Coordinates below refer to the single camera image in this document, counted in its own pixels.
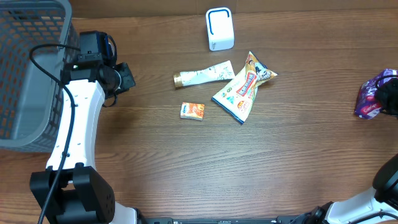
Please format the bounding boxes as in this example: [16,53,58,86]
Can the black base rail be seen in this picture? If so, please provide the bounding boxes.
[137,213,308,224]

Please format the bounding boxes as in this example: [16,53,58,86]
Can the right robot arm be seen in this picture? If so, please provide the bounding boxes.
[300,75,397,224]

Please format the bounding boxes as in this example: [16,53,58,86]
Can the small orange tissue pack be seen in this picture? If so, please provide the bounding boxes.
[180,102,205,121]

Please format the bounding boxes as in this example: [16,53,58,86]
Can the grey plastic mesh basket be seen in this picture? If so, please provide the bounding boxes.
[1,0,79,152]

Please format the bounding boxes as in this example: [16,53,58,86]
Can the red purple pantyliner pack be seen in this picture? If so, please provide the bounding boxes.
[354,69,397,119]

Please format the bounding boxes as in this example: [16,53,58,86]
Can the left black cable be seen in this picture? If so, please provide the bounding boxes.
[29,34,119,224]

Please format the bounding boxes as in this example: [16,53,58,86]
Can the colourful snack bag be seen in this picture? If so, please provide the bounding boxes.
[211,51,278,124]

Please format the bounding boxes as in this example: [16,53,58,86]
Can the white barcode scanner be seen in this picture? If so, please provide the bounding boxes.
[205,7,234,52]

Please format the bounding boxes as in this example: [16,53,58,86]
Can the white Pantene tube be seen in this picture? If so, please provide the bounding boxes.
[174,60,235,88]

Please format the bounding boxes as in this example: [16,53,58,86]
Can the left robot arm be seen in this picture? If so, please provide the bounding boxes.
[30,31,139,223]

